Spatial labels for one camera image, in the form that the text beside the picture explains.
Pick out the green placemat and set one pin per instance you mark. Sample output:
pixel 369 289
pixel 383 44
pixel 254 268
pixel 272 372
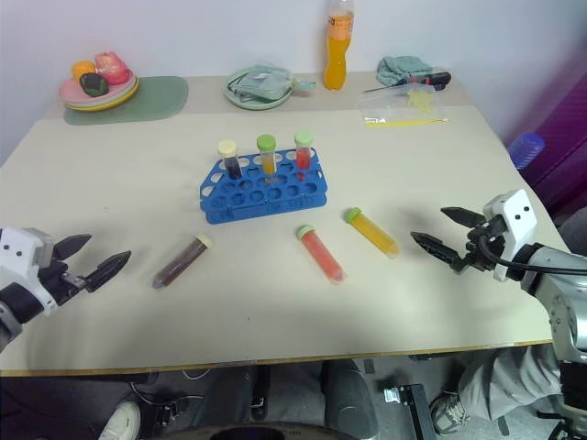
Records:
pixel 160 98

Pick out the orange soda plastic bottle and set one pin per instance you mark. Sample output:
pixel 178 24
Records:
pixel 337 55

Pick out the red black screwdriver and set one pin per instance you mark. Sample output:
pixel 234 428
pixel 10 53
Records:
pixel 431 79

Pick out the dark green toy fruit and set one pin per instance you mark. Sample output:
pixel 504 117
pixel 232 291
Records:
pixel 93 84

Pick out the blue test tube rack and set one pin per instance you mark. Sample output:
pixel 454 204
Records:
pixel 257 201

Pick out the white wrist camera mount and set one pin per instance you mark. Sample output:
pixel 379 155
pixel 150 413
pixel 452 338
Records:
pixel 20 247
pixel 518 215

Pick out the light green plate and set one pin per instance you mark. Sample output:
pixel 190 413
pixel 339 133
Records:
pixel 121 94

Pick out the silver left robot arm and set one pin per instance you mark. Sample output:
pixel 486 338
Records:
pixel 10 316

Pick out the pale green round plate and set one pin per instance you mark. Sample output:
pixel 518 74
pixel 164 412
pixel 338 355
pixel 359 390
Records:
pixel 257 103

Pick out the purple panel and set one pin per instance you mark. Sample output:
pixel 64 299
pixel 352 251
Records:
pixel 561 146

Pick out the orange toy fruit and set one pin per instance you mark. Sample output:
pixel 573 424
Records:
pixel 82 69

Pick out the black metal bracket device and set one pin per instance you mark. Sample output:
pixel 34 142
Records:
pixel 410 410

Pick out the yellow plate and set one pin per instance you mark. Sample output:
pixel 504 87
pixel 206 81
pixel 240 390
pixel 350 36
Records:
pixel 117 102

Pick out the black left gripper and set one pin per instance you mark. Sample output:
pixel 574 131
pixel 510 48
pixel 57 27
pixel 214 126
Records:
pixel 57 279

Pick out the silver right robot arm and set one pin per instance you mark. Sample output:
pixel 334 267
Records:
pixel 561 293

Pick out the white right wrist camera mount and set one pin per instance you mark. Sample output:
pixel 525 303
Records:
pixel 518 215

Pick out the teal cloth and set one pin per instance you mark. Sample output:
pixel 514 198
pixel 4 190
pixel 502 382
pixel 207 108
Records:
pixel 399 69

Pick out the dark grey rounded shape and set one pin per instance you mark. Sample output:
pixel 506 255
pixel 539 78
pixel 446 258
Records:
pixel 351 394

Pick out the pink toy peach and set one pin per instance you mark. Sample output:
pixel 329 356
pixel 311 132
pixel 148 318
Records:
pixel 111 69

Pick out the clear zip bag yellow strip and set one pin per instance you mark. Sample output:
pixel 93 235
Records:
pixel 399 107

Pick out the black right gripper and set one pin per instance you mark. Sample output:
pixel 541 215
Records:
pixel 486 247

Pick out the blue ribbed cap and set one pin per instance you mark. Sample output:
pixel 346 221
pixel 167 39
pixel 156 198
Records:
pixel 526 149

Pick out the pink plate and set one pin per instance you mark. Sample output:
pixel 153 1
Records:
pixel 71 91

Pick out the white shoe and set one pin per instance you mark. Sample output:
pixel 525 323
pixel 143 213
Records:
pixel 121 419

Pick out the dark liquid tube cream cap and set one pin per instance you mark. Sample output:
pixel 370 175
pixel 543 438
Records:
pixel 231 162
pixel 181 262

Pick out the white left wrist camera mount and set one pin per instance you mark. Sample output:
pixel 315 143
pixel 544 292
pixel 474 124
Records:
pixel 20 247

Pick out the yellow liquid tube green cap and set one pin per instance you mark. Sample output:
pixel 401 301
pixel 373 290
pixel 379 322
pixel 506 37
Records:
pixel 373 234
pixel 267 153

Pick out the red liquid tube green cap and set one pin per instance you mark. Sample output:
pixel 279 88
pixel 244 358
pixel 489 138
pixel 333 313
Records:
pixel 303 153
pixel 321 256

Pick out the grey white sneaker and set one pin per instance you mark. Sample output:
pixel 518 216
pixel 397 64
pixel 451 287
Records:
pixel 449 412

